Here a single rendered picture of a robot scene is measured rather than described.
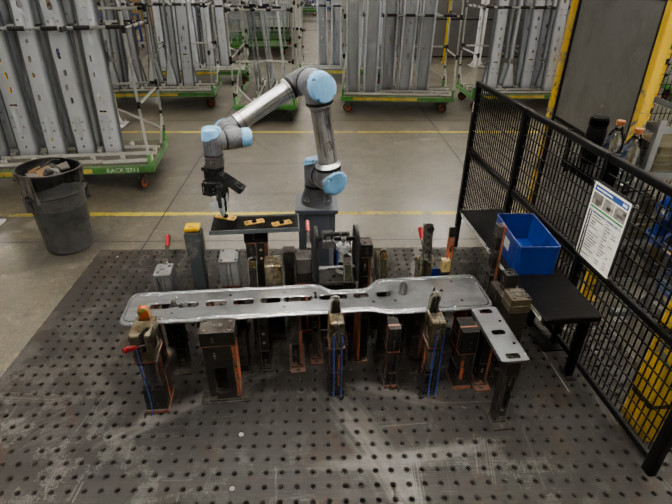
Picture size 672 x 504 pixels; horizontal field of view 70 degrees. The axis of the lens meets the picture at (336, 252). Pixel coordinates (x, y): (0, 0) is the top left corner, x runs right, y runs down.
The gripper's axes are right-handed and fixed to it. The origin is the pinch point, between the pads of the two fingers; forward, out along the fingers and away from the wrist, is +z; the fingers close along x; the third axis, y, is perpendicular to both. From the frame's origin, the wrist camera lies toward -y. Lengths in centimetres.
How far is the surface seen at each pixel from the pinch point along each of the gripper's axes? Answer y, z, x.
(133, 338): 8, 17, 62
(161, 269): 19.1, 16.1, 22.9
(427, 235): -83, 5, -7
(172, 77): 369, 75, -642
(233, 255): -8.5, 10.6, 15.3
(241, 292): -14.1, 21.7, 23.9
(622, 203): -144, -21, 7
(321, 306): -46, 22, 27
